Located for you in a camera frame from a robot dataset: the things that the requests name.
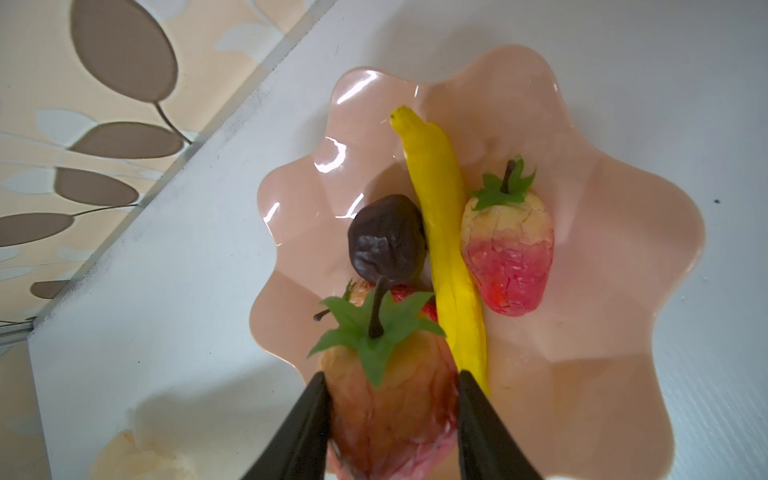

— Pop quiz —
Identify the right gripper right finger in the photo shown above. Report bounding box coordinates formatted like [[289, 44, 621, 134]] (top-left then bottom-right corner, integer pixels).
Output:
[[458, 370, 543, 480]]

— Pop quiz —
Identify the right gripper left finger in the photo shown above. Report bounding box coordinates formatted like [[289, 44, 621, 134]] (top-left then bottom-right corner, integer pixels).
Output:
[[242, 372, 331, 480]]

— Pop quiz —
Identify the green yellow pepper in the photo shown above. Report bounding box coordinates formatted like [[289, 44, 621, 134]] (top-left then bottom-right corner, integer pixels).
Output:
[[390, 106, 489, 394]]

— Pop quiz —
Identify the banana print plastic bag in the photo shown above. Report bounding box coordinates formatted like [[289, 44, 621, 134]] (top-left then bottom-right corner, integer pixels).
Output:
[[87, 430, 197, 480]]

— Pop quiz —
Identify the pink wavy fruit plate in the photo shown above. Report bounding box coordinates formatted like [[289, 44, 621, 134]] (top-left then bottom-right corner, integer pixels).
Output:
[[250, 46, 705, 479]]

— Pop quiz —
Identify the dark brown fig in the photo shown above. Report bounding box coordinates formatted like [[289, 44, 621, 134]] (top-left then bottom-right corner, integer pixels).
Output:
[[347, 194, 427, 285]]

